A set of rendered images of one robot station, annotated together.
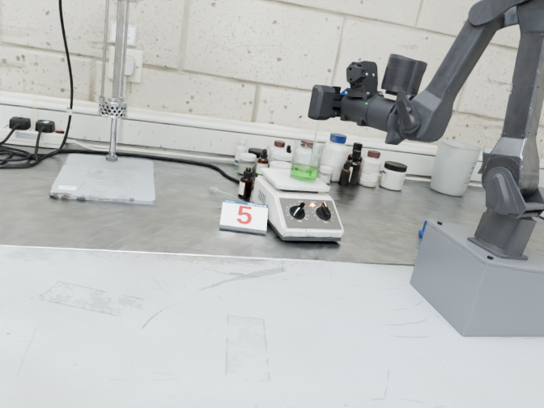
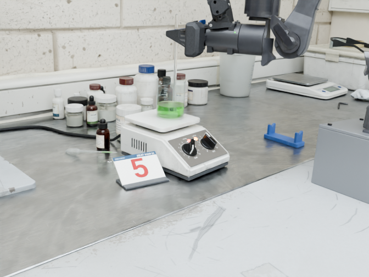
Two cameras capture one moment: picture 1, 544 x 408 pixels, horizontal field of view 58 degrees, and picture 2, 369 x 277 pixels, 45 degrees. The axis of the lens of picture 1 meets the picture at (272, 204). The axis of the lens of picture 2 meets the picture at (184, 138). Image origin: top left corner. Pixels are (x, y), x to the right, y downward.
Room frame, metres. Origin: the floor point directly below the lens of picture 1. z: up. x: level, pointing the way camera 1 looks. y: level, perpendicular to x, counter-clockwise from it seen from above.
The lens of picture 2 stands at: (0.16, 0.33, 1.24)
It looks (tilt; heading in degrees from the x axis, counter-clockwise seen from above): 18 degrees down; 334
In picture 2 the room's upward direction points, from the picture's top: 3 degrees clockwise
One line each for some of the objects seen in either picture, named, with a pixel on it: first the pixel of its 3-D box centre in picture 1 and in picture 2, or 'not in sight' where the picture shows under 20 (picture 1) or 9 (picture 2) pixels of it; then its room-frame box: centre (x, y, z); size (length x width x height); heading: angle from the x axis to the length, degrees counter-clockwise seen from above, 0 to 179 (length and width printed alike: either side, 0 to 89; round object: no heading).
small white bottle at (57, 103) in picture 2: (241, 150); (58, 103); (1.36, 0.11, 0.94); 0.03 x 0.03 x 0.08
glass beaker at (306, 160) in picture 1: (307, 161); (171, 99); (1.00, -0.06, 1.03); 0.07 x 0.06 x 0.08; 104
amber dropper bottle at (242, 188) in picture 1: (246, 181); (102, 133); (1.09, 0.07, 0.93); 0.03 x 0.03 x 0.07
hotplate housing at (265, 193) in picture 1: (295, 203); (170, 141); (0.98, -0.05, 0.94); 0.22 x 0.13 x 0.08; 22
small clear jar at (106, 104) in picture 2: (280, 165); (105, 107); (1.31, 0.00, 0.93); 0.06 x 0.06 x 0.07
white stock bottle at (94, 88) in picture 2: (277, 156); (95, 99); (1.37, 0.01, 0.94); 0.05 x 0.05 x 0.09
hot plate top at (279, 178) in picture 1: (294, 179); (162, 118); (1.00, -0.04, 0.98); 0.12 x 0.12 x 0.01; 22
